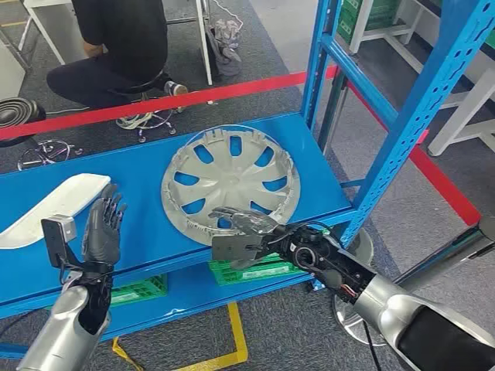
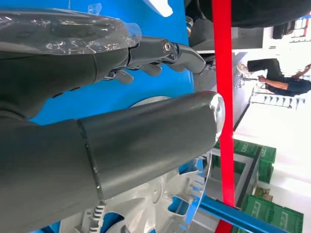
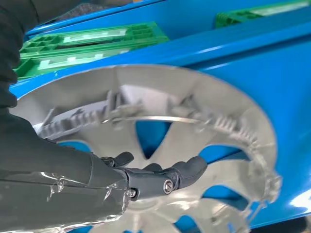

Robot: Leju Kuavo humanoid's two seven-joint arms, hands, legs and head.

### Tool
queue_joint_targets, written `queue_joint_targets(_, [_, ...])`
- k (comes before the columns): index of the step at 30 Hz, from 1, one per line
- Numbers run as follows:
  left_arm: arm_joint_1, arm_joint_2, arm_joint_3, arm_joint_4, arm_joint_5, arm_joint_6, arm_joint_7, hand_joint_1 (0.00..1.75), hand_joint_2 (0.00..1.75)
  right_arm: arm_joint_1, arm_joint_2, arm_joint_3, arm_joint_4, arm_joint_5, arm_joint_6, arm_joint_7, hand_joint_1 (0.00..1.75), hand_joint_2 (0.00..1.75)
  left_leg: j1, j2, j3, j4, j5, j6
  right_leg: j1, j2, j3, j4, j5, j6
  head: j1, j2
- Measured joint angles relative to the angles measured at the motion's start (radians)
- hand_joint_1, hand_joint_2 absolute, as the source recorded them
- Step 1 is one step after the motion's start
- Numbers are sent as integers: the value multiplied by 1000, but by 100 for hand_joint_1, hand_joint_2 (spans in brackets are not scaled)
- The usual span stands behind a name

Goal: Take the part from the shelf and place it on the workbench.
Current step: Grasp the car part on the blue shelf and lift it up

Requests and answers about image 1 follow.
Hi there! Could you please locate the white desk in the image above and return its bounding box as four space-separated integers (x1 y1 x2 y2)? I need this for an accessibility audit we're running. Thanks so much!
17 0 214 87

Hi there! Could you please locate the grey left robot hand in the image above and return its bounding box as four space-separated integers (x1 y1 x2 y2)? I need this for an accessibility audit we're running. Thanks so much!
82 183 128 267

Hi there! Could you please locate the dark barrier stanchion pole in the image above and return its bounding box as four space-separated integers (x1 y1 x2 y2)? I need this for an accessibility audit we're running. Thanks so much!
317 71 349 155

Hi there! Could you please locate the silver wheel hubcap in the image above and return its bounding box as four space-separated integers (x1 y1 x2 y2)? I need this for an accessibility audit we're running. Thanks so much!
160 125 302 246

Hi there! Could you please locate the seated person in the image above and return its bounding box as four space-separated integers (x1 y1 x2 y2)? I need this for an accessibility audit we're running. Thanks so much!
46 0 189 111

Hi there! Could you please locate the black swivel stool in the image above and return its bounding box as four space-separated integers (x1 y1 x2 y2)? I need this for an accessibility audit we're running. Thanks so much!
110 71 178 145

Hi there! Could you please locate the grey cloth bundle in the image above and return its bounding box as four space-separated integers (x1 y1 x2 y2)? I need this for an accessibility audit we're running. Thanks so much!
205 18 243 78

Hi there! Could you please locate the black ribbed stool seat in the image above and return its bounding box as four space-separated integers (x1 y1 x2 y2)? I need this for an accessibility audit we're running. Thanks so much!
0 97 46 148

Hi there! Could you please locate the white table frame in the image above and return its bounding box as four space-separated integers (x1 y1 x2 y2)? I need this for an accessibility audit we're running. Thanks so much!
350 0 495 157

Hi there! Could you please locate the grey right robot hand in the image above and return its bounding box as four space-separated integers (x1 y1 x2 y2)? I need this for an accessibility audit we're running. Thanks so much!
209 206 287 271

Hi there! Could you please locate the white cabinet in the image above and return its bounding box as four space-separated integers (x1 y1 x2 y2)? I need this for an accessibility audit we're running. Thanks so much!
0 38 26 100

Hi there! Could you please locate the green crate stack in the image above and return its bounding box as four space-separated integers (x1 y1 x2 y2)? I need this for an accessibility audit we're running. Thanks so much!
337 0 399 45

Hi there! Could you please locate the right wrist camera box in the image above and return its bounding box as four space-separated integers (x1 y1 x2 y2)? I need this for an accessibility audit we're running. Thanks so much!
212 233 265 263

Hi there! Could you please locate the blue metal shelf rack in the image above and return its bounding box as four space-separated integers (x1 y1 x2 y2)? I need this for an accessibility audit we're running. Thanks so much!
0 0 495 359

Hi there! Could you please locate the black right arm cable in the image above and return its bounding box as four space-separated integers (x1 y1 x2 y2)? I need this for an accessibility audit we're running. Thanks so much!
361 319 382 371

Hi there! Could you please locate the chrome star stool base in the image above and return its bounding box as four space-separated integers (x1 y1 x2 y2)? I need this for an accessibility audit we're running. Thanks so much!
17 139 83 172

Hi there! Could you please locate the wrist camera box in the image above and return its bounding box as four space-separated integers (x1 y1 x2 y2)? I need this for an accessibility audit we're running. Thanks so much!
41 215 77 268
212 233 265 263

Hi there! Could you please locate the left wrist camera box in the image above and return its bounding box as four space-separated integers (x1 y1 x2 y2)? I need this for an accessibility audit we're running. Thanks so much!
41 215 77 268

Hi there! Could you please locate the white plastic car part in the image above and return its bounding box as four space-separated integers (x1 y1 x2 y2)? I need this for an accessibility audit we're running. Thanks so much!
0 172 112 250

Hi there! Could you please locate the white coiled cable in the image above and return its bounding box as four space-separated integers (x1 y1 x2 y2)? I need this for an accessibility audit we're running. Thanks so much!
116 111 153 131

